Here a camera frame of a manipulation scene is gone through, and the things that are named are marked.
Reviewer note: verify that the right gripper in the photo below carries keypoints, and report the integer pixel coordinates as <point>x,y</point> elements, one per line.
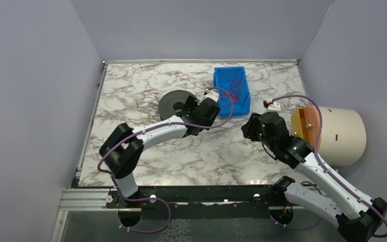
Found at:
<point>250,126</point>

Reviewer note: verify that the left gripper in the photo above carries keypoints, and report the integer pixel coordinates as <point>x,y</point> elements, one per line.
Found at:
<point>187,109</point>

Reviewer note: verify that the black round spool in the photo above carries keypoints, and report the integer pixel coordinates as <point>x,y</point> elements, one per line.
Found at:
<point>172,102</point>

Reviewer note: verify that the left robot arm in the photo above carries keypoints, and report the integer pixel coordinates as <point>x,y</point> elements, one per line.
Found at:
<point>123,148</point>

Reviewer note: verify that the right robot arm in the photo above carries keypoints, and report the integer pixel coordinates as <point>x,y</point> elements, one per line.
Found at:
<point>356,215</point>

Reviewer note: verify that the blue plastic bin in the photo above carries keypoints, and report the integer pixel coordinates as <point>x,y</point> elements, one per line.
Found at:
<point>233,81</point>

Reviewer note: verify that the white cylinder with orange lid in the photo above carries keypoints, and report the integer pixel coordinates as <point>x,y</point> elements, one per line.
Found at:
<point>343,134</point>

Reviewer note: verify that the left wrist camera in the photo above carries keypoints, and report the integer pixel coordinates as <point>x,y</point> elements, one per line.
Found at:
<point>211,94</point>

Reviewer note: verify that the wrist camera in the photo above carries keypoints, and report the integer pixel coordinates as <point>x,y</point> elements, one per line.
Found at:
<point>211,94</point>
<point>271,106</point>

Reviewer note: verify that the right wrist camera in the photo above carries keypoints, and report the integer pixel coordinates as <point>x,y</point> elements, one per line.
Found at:
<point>271,106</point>

